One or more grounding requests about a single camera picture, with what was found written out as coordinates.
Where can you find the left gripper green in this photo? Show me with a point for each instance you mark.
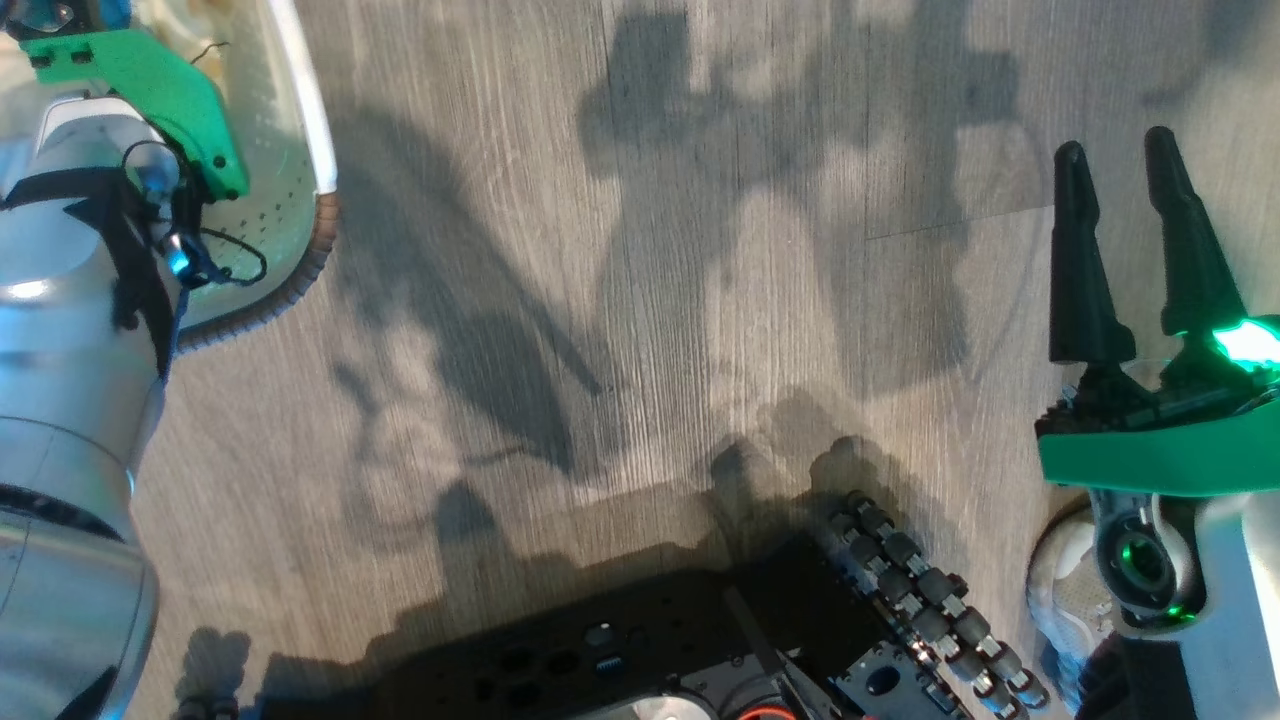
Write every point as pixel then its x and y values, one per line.
pixel 150 85

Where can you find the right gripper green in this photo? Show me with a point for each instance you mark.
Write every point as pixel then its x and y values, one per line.
pixel 1150 455

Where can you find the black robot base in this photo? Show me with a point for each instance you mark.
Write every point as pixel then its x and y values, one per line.
pixel 620 650

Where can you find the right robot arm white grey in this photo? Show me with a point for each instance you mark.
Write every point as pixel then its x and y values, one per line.
pixel 1240 600

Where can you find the white perforated laundry basket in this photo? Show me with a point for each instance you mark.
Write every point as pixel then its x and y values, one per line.
pixel 290 110

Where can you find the white mesh sneaker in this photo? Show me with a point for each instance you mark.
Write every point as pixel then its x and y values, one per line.
pixel 1060 600

